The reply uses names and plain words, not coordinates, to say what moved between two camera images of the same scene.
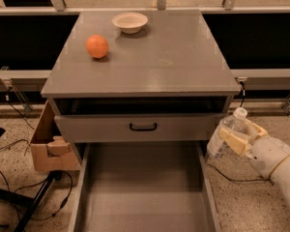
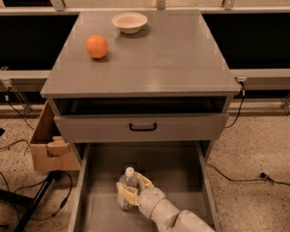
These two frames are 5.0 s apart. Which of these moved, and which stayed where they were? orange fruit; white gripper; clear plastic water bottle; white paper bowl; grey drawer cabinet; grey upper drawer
Moved: white gripper; clear plastic water bottle
Stayed: grey upper drawer; orange fruit; grey drawer cabinet; white paper bowl
